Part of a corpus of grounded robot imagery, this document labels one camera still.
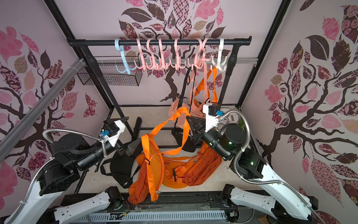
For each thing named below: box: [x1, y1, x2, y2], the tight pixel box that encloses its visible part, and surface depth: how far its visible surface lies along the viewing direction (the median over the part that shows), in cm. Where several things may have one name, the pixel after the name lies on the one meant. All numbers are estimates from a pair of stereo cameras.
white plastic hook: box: [210, 38, 228, 72], surface depth 56 cm
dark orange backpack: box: [128, 153, 152, 205], surface depth 72 cm
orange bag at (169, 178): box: [161, 156, 195, 189], surface depth 79 cm
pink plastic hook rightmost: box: [201, 37, 213, 62], surface depth 57 cm
